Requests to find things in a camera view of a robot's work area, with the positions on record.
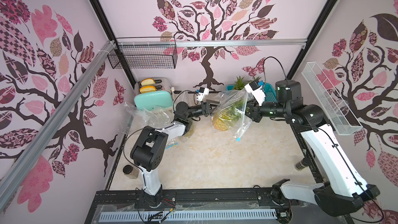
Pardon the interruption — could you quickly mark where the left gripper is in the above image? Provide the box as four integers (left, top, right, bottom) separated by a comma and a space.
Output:
184, 99, 222, 119

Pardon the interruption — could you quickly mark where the clear zip bag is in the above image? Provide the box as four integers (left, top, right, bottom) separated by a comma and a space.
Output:
119, 102, 173, 134

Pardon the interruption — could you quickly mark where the zip bag with blue seal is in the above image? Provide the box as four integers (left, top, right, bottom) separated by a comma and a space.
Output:
166, 140, 178, 149

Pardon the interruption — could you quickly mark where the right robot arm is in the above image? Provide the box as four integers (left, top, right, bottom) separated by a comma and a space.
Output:
244, 62, 380, 217

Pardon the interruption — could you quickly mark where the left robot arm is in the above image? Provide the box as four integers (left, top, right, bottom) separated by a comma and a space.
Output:
127, 88, 220, 208

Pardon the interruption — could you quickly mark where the teal plastic basket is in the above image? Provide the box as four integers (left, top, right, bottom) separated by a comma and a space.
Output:
226, 83, 276, 102

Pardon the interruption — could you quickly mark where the mint green toaster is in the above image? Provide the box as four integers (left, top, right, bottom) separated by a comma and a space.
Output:
134, 77, 173, 111

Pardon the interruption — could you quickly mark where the toast slice front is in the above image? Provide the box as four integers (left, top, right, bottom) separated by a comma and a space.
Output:
140, 86, 157, 94

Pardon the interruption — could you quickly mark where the toast slice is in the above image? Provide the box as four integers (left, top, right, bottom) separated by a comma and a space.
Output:
140, 86, 157, 94
141, 78, 156, 87

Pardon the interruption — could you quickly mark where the toast slice rear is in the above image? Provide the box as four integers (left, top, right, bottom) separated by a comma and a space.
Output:
141, 78, 156, 87

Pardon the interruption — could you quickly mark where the spice jar right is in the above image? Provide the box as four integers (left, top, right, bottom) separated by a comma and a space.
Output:
294, 158, 312, 171

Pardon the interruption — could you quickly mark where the spice jar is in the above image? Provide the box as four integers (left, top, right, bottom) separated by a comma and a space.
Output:
122, 164, 140, 179
294, 158, 312, 171

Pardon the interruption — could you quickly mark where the spice jar left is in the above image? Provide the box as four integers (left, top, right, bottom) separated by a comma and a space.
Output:
122, 164, 140, 179

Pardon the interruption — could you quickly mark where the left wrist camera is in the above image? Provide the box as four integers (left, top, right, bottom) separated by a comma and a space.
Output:
196, 87, 209, 102

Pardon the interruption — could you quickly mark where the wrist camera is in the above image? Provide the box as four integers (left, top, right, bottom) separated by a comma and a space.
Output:
245, 80, 265, 106
196, 87, 209, 102

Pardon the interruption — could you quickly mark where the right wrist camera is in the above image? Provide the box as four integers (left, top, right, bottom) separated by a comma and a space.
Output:
245, 80, 265, 106

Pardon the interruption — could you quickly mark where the aluminium rail back wall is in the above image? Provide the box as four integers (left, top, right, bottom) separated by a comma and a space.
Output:
118, 39, 307, 47

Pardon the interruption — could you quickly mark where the aluminium rail wall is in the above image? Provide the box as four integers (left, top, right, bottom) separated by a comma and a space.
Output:
118, 39, 307, 47
1, 40, 117, 211

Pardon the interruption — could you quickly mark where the black wire wall basket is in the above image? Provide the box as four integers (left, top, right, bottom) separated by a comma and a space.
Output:
107, 36, 178, 69

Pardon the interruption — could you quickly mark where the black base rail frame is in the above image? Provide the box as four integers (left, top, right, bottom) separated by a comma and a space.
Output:
85, 183, 310, 224

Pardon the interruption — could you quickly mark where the white wire wall shelf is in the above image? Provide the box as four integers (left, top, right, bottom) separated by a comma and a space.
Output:
302, 62, 363, 135

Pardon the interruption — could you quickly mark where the white slotted cable duct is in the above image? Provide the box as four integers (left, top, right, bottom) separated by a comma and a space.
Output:
97, 209, 277, 224

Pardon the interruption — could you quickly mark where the aluminium rail left wall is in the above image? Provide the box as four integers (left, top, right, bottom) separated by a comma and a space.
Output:
1, 40, 117, 211

